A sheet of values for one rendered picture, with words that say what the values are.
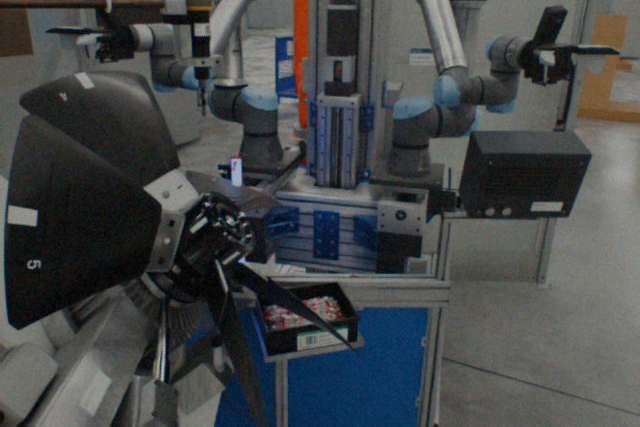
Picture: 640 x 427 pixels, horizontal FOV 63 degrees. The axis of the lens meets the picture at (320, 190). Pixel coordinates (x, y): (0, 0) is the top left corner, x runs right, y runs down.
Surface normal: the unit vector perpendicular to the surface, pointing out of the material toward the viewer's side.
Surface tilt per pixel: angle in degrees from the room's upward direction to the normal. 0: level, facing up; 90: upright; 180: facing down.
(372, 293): 90
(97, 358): 50
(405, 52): 90
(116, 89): 38
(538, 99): 90
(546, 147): 15
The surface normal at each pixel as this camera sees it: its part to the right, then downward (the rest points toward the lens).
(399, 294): 0.02, 0.35
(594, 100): -0.42, 0.31
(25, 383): 0.78, -0.59
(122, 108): 0.44, -0.53
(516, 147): 0.02, -0.82
